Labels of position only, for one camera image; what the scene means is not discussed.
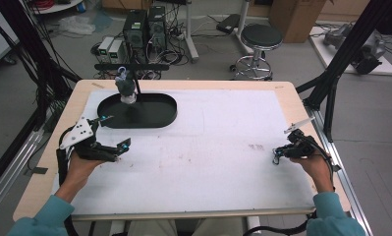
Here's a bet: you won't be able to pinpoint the right hand-held gripper cable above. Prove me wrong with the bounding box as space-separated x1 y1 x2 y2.
242 136 336 236

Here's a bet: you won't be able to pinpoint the white plastic bag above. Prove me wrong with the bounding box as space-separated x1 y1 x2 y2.
57 15 96 36

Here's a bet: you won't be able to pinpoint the black computer tower green label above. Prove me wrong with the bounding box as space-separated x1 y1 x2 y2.
122 9 149 51

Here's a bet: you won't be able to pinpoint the light wooden table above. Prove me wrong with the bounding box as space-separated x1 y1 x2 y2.
12 79 352 224

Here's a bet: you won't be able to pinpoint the black round stool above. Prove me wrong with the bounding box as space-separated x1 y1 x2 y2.
230 24 284 82

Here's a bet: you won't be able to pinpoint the grey power supply unit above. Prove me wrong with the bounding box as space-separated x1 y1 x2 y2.
97 35 115 64
108 39 125 65

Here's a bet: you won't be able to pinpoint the black oval tray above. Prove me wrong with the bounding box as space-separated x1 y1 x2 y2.
94 63 179 130

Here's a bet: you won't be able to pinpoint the black flat power brick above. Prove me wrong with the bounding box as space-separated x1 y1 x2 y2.
215 13 242 35

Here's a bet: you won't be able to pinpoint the white desk leg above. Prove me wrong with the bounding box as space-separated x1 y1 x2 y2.
183 0 200 64
235 0 254 55

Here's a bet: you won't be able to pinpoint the hand-held gripper cable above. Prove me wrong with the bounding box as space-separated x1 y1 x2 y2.
242 136 336 236
55 126 82 236

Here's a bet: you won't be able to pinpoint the person's left hand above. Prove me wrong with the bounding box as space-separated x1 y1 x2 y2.
65 150 107 187

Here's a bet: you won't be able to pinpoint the person's right hand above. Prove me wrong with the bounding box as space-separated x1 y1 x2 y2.
289 152 335 191

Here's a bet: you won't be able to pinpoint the brown cardboard box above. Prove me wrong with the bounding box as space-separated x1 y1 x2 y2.
268 0 327 44

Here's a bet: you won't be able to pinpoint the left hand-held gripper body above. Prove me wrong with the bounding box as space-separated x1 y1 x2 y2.
59 116 120 163

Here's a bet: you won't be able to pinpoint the person's beige trousers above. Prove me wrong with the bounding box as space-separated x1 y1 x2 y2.
126 217 246 236

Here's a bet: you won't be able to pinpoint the left hand-held gripper cable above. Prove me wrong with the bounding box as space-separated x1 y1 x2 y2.
55 126 82 236

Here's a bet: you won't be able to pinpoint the white foam mat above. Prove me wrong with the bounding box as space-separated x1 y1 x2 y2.
51 88 317 217

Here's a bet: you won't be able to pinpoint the aluminium rail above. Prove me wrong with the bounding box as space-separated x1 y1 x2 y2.
305 105 375 236
0 129 46 219

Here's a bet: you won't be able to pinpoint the white round table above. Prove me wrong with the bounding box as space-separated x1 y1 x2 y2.
28 0 85 15

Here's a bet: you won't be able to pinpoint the grey and black machine parts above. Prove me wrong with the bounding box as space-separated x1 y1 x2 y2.
322 23 387 76

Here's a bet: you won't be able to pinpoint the black metal frame post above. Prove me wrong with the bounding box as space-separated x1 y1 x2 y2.
0 0 84 132
296 0 392 143

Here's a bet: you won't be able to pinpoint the white floor board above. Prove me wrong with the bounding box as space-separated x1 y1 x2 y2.
308 26 392 77

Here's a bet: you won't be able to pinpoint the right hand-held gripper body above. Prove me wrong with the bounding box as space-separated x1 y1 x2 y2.
283 116 323 159

